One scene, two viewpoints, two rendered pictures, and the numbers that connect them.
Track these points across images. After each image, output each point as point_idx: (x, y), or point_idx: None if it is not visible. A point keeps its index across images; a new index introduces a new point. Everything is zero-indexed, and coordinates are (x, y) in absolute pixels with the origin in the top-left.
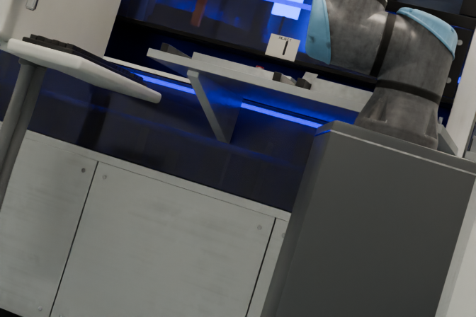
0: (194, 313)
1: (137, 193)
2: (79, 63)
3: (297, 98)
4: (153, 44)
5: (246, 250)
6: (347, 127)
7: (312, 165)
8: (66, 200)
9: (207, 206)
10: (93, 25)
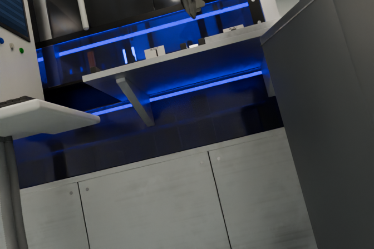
0: (191, 237)
1: (113, 187)
2: (38, 103)
3: (202, 55)
4: (73, 96)
5: (201, 180)
6: None
7: (295, 50)
8: (70, 217)
9: (162, 169)
10: (30, 96)
